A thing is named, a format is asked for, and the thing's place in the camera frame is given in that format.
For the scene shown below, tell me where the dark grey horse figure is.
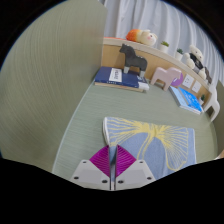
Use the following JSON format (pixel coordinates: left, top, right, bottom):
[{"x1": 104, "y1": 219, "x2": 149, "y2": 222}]
[{"x1": 118, "y1": 43, "x2": 149, "y2": 79}]

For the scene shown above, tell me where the white teddy bear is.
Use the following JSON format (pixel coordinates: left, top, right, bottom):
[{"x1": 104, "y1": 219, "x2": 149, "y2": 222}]
[{"x1": 183, "y1": 44, "x2": 208, "y2": 81}]

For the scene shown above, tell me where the blue towel with yellow pattern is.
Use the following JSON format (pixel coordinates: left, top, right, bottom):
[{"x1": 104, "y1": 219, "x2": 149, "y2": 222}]
[{"x1": 102, "y1": 116, "x2": 198, "y2": 183}]

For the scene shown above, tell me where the dark blue book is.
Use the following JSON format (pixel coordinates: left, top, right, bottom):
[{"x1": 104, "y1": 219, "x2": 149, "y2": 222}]
[{"x1": 93, "y1": 65, "x2": 150, "y2": 94}]

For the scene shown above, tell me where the white wall socket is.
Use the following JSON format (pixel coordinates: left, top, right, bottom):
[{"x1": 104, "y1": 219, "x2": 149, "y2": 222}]
[
  {"x1": 182, "y1": 73, "x2": 195, "y2": 90},
  {"x1": 191, "y1": 80, "x2": 203, "y2": 94}
]

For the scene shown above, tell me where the white curtain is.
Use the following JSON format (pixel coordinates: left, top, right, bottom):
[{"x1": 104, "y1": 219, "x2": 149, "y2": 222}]
[{"x1": 101, "y1": 0, "x2": 224, "y2": 86}]

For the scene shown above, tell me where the small potted plant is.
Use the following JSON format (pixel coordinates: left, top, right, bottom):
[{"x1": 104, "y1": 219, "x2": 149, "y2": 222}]
[
  {"x1": 175, "y1": 48, "x2": 185, "y2": 62},
  {"x1": 158, "y1": 40, "x2": 171, "y2": 54}
]

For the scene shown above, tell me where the wooden desk back shelf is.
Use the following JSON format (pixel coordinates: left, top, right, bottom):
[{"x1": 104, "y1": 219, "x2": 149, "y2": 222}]
[{"x1": 101, "y1": 36, "x2": 215, "y2": 105}]

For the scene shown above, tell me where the orange and white plush toy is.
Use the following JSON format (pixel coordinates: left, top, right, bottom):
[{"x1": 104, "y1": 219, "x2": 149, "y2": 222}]
[{"x1": 125, "y1": 28, "x2": 159, "y2": 47}]

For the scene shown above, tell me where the purple round tag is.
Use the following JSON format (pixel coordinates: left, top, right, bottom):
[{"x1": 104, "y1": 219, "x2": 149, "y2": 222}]
[{"x1": 171, "y1": 72, "x2": 185, "y2": 88}]

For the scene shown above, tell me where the tiny potted plant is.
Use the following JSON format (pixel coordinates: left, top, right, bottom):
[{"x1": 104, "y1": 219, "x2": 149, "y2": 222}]
[{"x1": 198, "y1": 93, "x2": 207, "y2": 105}]

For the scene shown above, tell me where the green desk divider panel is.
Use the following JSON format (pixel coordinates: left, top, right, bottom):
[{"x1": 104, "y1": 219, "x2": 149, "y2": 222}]
[{"x1": 0, "y1": 0, "x2": 109, "y2": 169}]

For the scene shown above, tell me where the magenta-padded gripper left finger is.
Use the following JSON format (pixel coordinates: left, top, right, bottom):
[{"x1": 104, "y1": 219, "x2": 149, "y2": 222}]
[{"x1": 69, "y1": 145, "x2": 112, "y2": 191}]

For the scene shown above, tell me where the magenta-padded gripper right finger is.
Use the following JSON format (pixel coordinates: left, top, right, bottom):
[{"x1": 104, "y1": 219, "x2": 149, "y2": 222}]
[{"x1": 114, "y1": 144, "x2": 157, "y2": 191}]

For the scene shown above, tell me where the bright blue book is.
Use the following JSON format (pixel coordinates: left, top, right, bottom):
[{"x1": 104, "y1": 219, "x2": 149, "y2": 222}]
[{"x1": 179, "y1": 86, "x2": 205, "y2": 116}]

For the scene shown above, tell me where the pink horse figure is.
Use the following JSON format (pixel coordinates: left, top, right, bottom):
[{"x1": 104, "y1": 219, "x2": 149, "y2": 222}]
[{"x1": 149, "y1": 66, "x2": 183, "y2": 92}]

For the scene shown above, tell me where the small black horse figure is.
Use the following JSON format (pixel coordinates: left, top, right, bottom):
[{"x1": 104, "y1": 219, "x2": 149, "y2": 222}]
[{"x1": 203, "y1": 66, "x2": 213, "y2": 85}]

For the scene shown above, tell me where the white horse figure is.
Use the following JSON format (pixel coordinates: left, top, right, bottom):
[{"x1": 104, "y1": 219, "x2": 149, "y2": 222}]
[{"x1": 202, "y1": 84, "x2": 221, "y2": 123}]

